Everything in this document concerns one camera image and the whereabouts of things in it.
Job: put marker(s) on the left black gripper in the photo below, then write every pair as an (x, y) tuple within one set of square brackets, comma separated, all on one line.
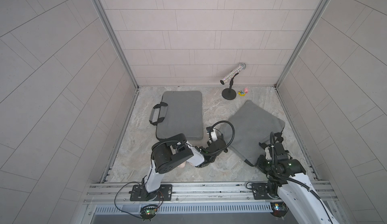
[(222, 142)]

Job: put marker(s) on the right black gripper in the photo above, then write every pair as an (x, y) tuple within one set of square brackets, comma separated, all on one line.
[(258, 161)]

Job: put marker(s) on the grey laptop bag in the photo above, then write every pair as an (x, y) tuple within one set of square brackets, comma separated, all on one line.
[(179, 112), (252, 125)]

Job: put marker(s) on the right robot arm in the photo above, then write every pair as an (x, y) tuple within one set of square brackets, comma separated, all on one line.
[(287, 180)]

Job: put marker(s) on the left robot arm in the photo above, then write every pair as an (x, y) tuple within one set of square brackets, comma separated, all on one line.
[(170, 153)]

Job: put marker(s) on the right circuit board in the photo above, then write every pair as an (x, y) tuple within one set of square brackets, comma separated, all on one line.
[(279, 209)]

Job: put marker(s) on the circuit board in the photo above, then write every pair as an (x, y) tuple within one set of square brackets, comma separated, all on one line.
[(279, 209), (148, 212)]

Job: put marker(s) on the black microphone stand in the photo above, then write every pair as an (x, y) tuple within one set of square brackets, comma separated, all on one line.
[(229, 93)]

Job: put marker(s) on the pink yellow toy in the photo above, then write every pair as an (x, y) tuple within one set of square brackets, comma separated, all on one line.
[(243, 92)]

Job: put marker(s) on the glitter microphone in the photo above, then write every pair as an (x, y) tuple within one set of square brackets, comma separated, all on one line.
[(233, 73)]

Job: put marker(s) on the left circuit board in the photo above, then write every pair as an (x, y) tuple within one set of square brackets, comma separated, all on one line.
[(148, 212)]

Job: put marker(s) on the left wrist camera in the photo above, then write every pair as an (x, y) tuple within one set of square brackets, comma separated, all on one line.
[(211, 131)]

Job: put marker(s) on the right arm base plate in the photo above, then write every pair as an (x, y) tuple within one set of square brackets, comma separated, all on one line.
[(261, 190)]

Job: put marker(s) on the aluminium mounting rail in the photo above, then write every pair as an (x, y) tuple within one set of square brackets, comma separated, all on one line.
[(181, 192)]

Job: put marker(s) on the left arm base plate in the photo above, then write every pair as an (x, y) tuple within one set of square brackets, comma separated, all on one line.
[(139, 193)]

